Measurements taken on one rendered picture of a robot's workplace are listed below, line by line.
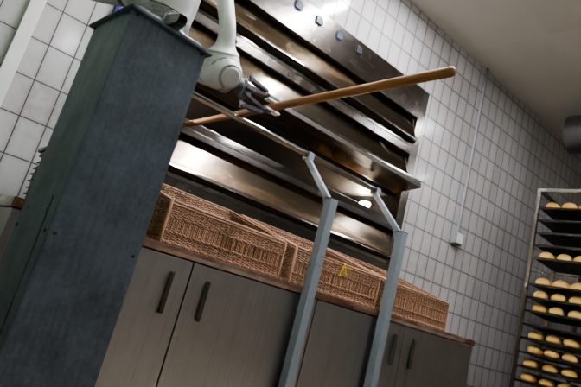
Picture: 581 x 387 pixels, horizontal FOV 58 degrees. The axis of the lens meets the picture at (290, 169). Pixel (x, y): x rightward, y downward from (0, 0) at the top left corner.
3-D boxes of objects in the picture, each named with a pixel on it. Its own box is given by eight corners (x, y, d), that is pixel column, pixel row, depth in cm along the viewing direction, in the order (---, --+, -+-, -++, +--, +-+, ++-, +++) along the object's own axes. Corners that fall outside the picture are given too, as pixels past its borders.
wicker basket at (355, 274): (222, 269, 249) (239, 212, 256) (307, 295, 282) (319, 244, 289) (287, 282, 211) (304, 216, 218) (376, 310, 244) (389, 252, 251)
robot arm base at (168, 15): (144, 4, 111) (153, -18, 112) (99, 26, 127) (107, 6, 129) (212, 47, 123) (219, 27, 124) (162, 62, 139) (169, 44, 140)
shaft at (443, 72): (456, 78, 141) (458, 68, 142) (450, 72, 140) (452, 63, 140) (168, 131, 274) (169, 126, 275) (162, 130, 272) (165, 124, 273)
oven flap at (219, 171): (121, 150, 221) (130, 112, 231) (387, 259, 325) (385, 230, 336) (125, 146, 218) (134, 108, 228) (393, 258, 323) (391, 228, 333)
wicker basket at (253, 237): (102, 231, 213) (124, 168, 220) (214, 266, 247) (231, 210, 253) (156, 241, 176) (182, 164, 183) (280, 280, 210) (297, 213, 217)
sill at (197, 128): (130, 104, 231) (134, 97, 232) (386, 225, 336) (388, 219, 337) (137, 103, 227) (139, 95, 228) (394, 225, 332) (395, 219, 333)
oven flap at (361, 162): (171, 45, 222) (149, 61, 236) (421, 187, 326) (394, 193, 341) (173, 40, 223) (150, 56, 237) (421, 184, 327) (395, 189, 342)
